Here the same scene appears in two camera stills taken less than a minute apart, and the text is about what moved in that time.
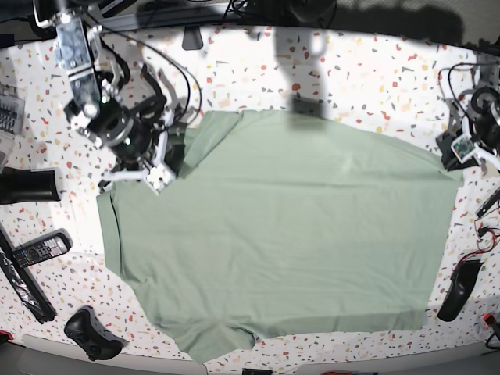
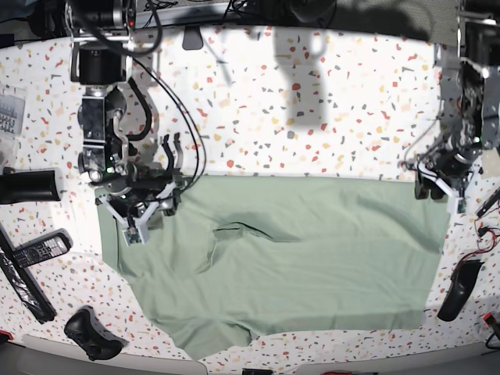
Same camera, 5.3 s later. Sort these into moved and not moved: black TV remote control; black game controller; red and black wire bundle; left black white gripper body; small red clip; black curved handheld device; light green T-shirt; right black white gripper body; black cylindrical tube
Moved: right black white gripper body; light green T-shirt; left black white gripper body
Not moved: black TV remote control; black game controller; black cylindrical tube; red and black wire bundle; small red clip; black curved handheld device
